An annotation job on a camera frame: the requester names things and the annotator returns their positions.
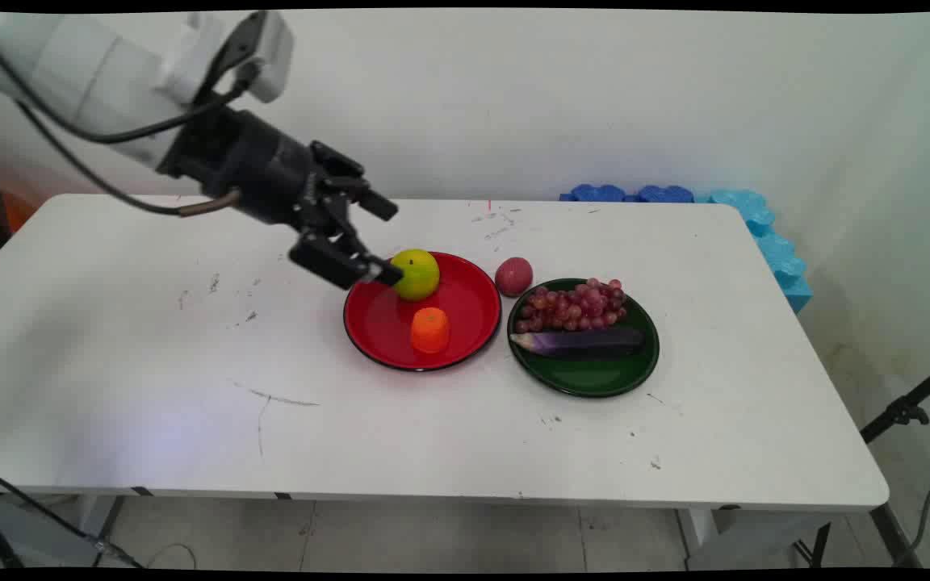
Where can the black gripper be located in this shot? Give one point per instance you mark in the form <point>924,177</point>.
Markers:
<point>255,173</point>

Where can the purple eggplant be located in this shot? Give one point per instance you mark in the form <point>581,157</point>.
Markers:
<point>586,342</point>

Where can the green yellow round fruit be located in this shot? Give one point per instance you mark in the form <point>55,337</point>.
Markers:
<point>418,274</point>

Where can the orange toy fruit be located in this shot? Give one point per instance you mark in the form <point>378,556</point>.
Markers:
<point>430,331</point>

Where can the red round plate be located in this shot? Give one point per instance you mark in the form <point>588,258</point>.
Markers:
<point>465,311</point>

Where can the small red round fruit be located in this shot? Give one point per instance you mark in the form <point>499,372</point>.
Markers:
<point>513,277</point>

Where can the red grape bunch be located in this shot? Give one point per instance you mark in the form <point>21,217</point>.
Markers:
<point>574,307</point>

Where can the dark blue foam mat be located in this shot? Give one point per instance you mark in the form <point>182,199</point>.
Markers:
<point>665,194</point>
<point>596,193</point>

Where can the dark green round plate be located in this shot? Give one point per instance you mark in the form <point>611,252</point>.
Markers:
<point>594,375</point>

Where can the orange object behind table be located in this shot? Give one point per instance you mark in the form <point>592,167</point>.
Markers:
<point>19,211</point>

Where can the light blue foam mat stack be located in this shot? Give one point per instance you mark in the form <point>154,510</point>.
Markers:
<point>780,258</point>

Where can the grey table leg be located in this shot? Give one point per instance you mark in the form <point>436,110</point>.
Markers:
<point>747,537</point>
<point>37,532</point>

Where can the black tripod stand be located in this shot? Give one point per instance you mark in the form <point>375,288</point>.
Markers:
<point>905,411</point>

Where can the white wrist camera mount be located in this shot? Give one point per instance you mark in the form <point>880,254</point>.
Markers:
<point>271,56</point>

